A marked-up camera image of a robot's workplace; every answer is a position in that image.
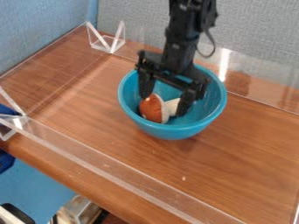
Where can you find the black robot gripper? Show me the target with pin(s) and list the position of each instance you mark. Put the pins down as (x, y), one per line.
(172, 67)

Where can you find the brown and white toy mushroom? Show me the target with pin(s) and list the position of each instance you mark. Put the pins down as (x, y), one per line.
(157, 110)

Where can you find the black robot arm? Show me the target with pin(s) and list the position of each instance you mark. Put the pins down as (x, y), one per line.
(190, 18)

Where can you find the blue bowl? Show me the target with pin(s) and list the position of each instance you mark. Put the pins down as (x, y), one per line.
(180, 127)

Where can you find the clear acrylic back barrier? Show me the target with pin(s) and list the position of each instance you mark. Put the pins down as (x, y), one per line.
(257, 79)

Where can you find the clear acrylic barrier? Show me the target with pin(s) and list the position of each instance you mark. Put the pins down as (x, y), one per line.
(134, 196)
(257, 79)

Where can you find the clear acrylic front barrier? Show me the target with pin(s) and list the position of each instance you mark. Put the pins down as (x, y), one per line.
(134, 196)

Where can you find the blue cloth object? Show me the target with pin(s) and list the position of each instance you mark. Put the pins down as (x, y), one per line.
(6, 115)

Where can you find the black and white object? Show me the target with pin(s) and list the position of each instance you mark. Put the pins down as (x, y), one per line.
(10, 215)

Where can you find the clear acrylic corner bracket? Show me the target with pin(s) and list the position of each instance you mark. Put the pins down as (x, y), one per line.
(106, 44)

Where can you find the clear acrylic left bracket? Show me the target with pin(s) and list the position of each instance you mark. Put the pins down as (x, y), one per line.
(18, 120)

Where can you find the metal table frame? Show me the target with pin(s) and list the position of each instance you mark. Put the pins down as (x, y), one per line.
(77, 211)

